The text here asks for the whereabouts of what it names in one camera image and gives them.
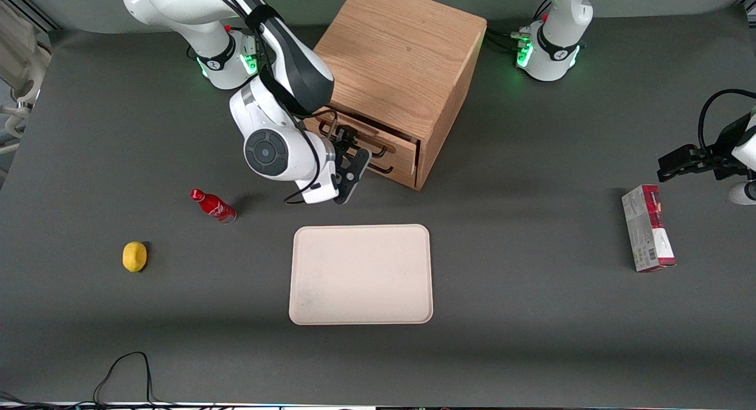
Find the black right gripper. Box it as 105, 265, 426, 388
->
333, 126, 372, 206

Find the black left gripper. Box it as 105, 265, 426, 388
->
657, 112, 754, 183

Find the wooden drawer with handle recess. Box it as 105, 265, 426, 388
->
369, 161, 419, 190
304, 106, 421, 173

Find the oak wooden drawer cabinet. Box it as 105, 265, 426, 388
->
304, 0, 488, 191

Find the red and grey carton box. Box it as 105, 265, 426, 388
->
621, 184, 677, 273

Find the cream rectangular plastic tray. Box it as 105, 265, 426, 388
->
289, 224, 434, 326

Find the red cola bottle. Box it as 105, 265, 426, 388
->
190, 188, 237, 224

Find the yellow lemon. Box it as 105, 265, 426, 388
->
122, 241, 148, 273

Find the black cable loop on left arm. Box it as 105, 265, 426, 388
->
699, 89, 756, 154

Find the black robot power cable bundle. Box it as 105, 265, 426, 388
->
484, 27, 532, 53

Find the thin black looped cable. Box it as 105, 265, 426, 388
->
93, 352, 178, 410

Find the white metal frame equipment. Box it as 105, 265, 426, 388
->
0, 0, 53, 157

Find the dark aluminium frame rail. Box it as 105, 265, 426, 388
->
15, 0, 63, 32

